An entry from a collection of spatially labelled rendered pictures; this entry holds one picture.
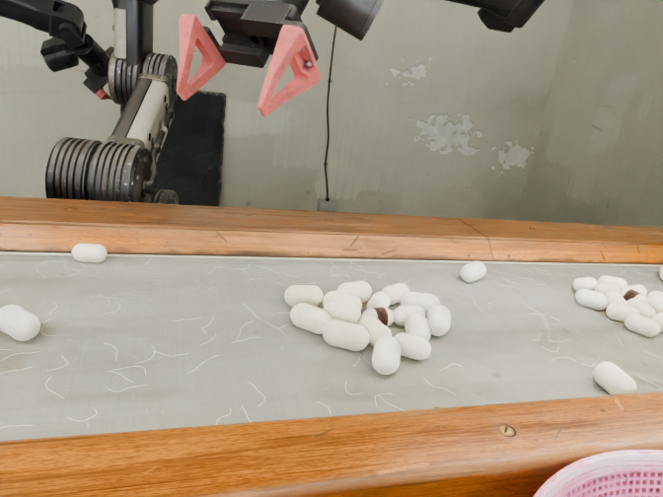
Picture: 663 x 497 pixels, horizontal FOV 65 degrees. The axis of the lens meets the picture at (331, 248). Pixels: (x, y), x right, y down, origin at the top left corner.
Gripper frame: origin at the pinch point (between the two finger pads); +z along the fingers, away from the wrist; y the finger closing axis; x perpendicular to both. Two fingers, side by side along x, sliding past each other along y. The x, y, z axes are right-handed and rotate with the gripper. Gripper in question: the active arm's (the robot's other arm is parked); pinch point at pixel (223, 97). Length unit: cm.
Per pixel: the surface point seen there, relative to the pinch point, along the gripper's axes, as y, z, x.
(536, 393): -34.0, 15.6, -7.9
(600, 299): -38.1, 0.9, -23.4
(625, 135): -46, -130, -172
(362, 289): -17.1, 11.3, -10.3
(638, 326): -41.8, 3.5, -21.1
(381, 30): 66, -142, -141
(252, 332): -12.0, 19.6, -3.1
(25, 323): -0.7, 25.7, 7.0
